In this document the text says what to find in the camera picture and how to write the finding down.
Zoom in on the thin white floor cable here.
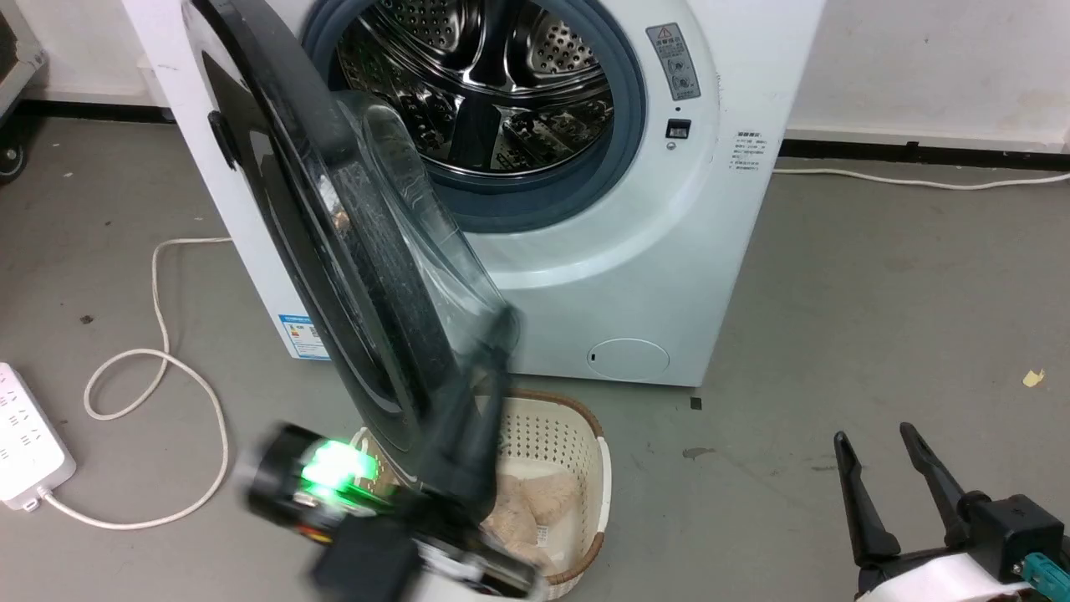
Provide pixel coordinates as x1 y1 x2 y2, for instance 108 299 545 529
772 166 1070 191

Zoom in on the black door handle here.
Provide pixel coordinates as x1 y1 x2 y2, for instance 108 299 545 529
207 109 240 173

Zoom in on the grey warning sticker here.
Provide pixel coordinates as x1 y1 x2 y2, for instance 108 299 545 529
645 23 702 102

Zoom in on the white power strip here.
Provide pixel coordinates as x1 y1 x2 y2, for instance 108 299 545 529
0 361 78 512

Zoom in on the black round washing machine door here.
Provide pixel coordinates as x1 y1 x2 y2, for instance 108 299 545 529
180 0 523 471

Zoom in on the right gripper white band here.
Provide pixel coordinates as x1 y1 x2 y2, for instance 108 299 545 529
833 422 1042 602

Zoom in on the round white filter cover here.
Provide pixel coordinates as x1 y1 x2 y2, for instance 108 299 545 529
587 338 671 384

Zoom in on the grey rubber door gasket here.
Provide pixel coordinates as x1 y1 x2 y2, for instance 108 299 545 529
299 0 650 235

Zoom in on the white front-load washing machine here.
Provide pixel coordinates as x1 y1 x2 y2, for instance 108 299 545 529
121 0 828 390

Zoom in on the blue energy label sticker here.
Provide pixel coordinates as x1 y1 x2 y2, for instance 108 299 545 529
278 314 330 361

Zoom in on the steel perforated washer drum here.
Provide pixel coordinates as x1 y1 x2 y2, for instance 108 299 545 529
334 0 616 176

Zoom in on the teal cable connector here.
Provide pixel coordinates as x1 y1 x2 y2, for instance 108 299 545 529
1022 552 1070 591

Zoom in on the beige plush cloth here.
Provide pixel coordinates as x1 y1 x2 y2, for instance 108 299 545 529
481 471 583 571

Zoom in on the grey wheeled cart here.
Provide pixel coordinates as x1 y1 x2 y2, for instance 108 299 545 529
0 0 48 186

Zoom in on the small printed text label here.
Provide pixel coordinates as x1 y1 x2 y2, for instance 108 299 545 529
732 130 762 173

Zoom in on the white power strip cable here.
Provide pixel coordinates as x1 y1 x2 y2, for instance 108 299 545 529
40 237 234 532

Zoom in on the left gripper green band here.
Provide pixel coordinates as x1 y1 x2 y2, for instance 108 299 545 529
297 305 549 602

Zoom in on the white plastic laundry basket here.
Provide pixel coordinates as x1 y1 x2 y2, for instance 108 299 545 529
347 389 614 601

